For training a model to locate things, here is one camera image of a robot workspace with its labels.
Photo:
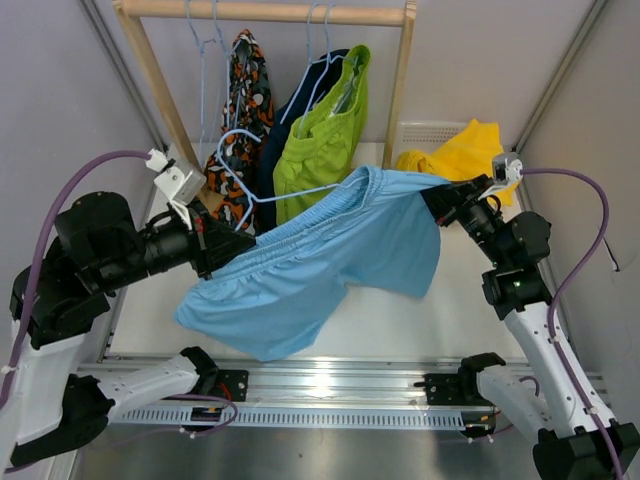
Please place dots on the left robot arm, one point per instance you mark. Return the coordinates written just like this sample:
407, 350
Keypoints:
93, 250

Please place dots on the yellow shorts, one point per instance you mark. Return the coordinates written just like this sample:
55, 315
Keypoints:
464, 157

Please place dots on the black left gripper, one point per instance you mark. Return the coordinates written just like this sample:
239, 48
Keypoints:
213, 244

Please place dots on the aluminium mounting rail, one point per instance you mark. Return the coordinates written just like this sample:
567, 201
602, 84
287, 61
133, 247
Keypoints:
357, 393

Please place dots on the orange camouflage shorts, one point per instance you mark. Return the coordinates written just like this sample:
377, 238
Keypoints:
232, 169

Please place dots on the blue hanger of navy shorts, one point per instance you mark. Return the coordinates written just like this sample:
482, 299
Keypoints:
310, 58

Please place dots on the navy blue shorts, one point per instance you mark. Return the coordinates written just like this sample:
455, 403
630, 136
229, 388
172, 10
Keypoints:
315, 89

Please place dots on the blue hanger of yellow shorts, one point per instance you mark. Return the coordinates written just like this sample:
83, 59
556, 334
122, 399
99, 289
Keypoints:
201, 45

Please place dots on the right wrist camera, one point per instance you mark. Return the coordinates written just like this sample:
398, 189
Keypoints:
506, 175

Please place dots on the white plastic basket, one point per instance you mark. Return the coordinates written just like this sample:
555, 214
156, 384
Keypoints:
426, 136

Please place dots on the lime green shorts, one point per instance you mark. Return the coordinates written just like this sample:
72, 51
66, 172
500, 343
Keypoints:
321, 143

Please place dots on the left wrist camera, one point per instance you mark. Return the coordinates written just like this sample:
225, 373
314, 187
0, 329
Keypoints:
178, 180

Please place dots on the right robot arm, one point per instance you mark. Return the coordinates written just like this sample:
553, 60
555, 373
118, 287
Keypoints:
573, 433

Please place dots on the light blue shorts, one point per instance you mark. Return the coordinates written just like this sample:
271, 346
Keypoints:
270, 302

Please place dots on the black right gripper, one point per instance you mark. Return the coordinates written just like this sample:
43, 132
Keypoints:
446, 201

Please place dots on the wooden clothes rack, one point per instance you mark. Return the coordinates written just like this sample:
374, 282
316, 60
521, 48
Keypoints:
131, 13

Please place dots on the blue hanger of camouflage shorts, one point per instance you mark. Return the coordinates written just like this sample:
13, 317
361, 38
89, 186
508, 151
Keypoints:
226, 52

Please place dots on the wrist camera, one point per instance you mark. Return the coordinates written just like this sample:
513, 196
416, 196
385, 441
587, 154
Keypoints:
178, 180
506, 175

